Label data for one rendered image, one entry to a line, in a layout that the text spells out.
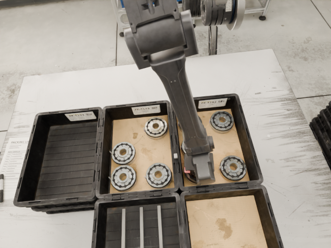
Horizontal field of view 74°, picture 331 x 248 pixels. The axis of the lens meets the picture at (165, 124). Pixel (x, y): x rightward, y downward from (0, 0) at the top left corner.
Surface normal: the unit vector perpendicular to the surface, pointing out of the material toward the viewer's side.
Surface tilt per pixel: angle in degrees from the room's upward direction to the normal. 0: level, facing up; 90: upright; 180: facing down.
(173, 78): 84
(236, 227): 0
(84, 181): 0
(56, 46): 0
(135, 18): 49
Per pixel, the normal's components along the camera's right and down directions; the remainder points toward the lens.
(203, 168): -0.26, -0.39
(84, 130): -0.07, -0.49
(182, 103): 0.06, 0.81
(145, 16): -0.11, 0.34
